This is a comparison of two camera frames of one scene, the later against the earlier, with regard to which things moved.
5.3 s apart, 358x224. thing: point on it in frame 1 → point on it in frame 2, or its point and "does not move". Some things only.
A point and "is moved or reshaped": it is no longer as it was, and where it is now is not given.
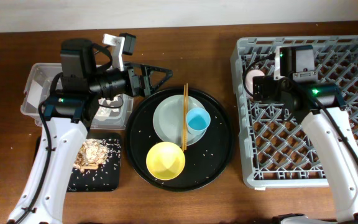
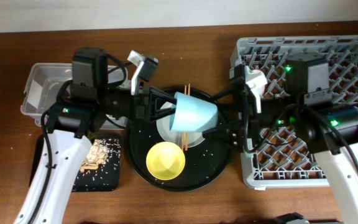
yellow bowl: (165, 160) does not move
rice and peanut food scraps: (91, 154) does not move
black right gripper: (268, 83) → (252, 119)
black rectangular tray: (107, 178) does not move
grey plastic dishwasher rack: (276, 148) does not move
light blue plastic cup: (197, 120) is moved or reshaped
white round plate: (168, 119) does not move
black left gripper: (137, 90) → (143, 101)
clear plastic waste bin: (114, 113) does not move
